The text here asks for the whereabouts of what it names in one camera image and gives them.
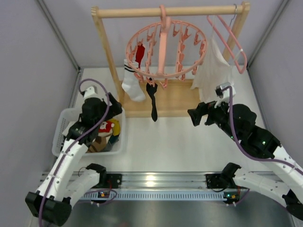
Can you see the red santa sock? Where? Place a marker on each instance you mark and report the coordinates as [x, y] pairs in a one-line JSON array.
[[106, 127], [139, 54]]

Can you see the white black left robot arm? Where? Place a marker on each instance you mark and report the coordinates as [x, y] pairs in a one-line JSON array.
[[56, 196]]

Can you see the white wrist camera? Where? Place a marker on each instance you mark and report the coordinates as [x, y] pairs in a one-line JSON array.
[[225, 92], [90, 92]]

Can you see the pink round clip hanger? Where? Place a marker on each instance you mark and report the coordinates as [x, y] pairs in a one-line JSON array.
[[158, 33]]

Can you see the brown striped sock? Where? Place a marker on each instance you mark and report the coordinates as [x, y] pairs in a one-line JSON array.
[[99, 145]]

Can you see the white undershirt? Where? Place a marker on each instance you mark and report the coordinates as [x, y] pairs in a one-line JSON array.
[[214, 71]]

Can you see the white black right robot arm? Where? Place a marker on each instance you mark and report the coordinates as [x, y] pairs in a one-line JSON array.
[[268, 150]]

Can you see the wooden clothes rack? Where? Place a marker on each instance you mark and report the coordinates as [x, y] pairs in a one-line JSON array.
[[176, 98]]

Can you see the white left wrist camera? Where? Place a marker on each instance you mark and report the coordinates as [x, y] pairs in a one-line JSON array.
[[90, 92]]

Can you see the aluminium mounting rail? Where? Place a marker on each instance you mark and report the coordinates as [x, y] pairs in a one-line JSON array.
[[115, 188]]

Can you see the yellow sock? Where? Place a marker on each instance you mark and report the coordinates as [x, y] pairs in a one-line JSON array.
[[116, 128]]

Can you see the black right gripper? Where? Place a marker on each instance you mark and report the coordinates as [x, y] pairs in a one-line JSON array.
[[201, 113]]

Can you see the dark green christmas sock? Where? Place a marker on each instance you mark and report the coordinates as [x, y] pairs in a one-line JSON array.
[[112, 140]]

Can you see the white plastic laundry basket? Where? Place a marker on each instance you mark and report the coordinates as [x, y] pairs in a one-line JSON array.
[[69, 116]]

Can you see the pink clothes hanger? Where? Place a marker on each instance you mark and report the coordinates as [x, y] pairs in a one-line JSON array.
[[233, 51]]

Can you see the white striped sock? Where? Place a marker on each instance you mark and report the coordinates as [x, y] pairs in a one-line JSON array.
[[131, 84]]

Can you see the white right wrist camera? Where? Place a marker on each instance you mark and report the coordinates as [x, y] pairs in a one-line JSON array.
[[225, 92]]

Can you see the black sock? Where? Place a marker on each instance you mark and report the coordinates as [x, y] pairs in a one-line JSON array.
[[151, 91]]

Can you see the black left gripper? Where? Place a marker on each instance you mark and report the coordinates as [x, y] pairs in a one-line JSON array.
[[113, 105]]

